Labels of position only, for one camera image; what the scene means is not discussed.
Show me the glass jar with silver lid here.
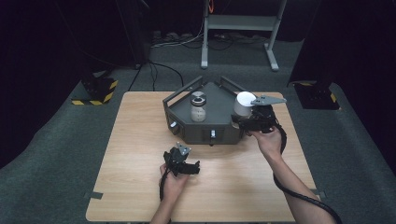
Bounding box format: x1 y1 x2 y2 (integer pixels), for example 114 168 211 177
190 91 208 123

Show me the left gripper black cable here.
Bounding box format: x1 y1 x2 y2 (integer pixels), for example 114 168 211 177
159 169 173 224

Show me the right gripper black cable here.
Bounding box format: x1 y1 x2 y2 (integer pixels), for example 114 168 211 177
271 115 344 224

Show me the white floor cable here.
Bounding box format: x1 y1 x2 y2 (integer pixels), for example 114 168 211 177
150 18 207 49

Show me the grey tape strip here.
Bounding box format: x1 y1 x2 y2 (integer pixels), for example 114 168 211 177
311 188 327 200
83 190 105 201

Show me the person's left hand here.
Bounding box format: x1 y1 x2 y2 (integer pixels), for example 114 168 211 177
159 162 191 203

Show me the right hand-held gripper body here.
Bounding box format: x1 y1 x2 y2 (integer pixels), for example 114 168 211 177
246 94 288 134

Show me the white cylindrical container with handle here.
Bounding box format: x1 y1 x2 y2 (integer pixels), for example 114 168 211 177
231 91 266 130

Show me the black floor cable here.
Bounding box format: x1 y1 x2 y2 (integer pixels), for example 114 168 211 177
127 61 185 92

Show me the black base with striped edge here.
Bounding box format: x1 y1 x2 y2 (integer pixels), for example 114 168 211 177
71 69 120 106
292 81 341 111

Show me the black angular tray with rails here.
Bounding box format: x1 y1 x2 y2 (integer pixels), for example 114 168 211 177
162 75 264 147

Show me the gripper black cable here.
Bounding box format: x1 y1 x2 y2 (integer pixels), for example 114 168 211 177
159 169 173 224
271 115 344 224

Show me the person's right hand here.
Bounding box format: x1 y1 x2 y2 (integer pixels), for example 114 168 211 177
247 125 285 161

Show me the dark power strip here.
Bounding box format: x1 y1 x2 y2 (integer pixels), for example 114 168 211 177
151 30 194 44

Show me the grey metal stand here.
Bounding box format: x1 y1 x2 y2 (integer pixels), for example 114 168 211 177
200 0 289 73

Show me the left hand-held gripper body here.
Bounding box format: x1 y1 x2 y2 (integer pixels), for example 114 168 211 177
163 141 192 177

